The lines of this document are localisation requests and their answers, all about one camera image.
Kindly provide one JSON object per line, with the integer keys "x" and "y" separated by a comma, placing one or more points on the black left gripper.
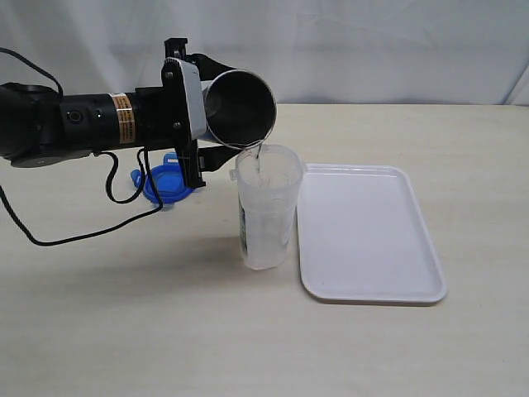
{"x": 163, "y": 113}

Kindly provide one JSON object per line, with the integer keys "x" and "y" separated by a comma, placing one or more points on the stainless steel cup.
{"x": 240, "y": 109}

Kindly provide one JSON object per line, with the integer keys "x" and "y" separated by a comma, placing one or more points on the blue container lid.
{"x": 168, "y": 178}

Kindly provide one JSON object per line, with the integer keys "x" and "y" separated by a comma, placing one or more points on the clear plastic container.
{"x": 268, "y": 179}

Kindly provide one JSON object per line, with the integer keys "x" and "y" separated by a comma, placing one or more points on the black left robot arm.
{"x": 41, "y": 126}

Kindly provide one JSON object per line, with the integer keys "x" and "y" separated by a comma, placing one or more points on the white backdrop curtain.
{"x": 468, "y": 52}

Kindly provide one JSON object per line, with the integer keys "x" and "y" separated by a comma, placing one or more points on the white plastic tray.
{"x": 362, "y": 238}

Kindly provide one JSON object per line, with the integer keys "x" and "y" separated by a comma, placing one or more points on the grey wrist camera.
{"x": 193, "y": 95}

